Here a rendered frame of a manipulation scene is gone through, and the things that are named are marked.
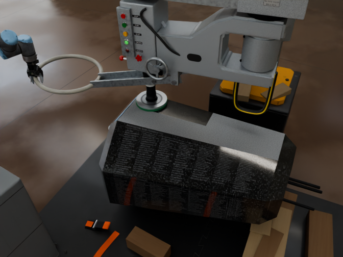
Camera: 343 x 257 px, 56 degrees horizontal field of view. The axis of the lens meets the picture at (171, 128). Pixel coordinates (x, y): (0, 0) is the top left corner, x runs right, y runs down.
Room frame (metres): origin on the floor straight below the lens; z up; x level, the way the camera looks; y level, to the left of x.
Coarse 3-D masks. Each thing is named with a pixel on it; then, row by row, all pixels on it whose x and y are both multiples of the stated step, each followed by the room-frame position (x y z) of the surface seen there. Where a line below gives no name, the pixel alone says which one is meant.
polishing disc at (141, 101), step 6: (156, 90) 1.88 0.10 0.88; (138, 96) 1.81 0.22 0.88; (144, 96) 1.81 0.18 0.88; (162, 96) 1.81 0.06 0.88; (138, 102) 1.74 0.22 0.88; (144, 102) 1.74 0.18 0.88; (150, 102) 1.74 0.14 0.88; (156, 102) 1.74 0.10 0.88; (162, 102) 1.74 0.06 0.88; (144, 108) 1.69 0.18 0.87; (150, 108) 1.68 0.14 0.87; (156, 108) 1.69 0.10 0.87
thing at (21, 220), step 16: (0, 176) 1.14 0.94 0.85; (16, 176) 1.14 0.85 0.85; (0, 192) 1.04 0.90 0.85; (16, 192) 1.08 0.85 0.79; (0, 208) 0.99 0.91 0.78; (16, 208) 1.05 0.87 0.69; (32, 208) 1.11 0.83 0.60; (0, 224) 0.95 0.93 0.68; (16, 224) 1.01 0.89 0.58; (32, 224) 1.07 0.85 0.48; (0, 240) 0.92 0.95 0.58; (16, 240) 0.97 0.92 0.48; (32, 240) 1.03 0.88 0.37; (48, 240) 1.11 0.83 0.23; (0, 256) 0.88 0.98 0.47; (16, 256) 0.93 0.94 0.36; (32, 256) 0.99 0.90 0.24; (48, 256) 1.06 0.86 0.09
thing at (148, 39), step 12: (132, 0) 1.73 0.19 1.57; (144, 0) 1.72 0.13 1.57; (156, 0) 1.72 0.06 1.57; (132, 12) 1.69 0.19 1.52; (144, 12) 1.67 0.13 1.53; (156, 12) 1.68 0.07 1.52; (144, 24) 1.67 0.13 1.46; (156, 24) 1.67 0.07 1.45; (144, 36) 1.67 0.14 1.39; (144, 48) 1.67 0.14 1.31; (156, 48) 1.66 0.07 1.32; (132, 60) 1.70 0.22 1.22; (144, 60) 1.67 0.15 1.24
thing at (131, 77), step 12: (108, 72) 1.96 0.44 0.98; (120, 72) 1.92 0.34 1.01; (132, 72) 1.89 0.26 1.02; (180, 72) 1.72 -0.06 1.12; (96, 84) 1.87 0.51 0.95; (108, 84) 1.83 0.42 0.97; (120, 84) 1.80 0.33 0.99; (132, 84) 1.77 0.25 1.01; (144, 84) 1.73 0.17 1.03; (156, 84) 1.70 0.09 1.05
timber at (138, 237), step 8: (136, 232) 1.21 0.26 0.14; (144, 232) 1.21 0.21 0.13; (128, 240) 1.15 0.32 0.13; (136, 240) 1.15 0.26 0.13; (144, 240) 1.15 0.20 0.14; (152, 240) 1.14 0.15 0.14; (160, 240) 1.14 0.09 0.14; (136, 248) 1.11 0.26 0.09; (144, 248) 1.09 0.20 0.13; (152, 248) 1.08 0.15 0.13; (160, 248) 1.08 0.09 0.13; (168, 248) 1.08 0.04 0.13; (144, 256) 1.08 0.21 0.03; (152, 256) 1.04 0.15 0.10; (160, 256) 1.03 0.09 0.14; (168, 256) 1.07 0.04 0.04
